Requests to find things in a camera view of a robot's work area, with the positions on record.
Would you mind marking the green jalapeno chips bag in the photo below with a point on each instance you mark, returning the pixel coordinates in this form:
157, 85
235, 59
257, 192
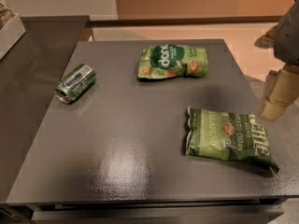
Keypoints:
228, 137

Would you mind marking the green soda can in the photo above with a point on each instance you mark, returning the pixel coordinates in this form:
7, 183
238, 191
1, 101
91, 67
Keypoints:
73, 85

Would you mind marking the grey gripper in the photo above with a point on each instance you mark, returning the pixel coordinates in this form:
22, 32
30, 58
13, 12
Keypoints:
289, 37

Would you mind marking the green snack pouch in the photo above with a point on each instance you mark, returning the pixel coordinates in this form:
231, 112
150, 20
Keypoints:
170, 60

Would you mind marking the white box at left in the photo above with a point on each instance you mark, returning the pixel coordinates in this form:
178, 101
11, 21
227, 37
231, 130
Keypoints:
10, 34

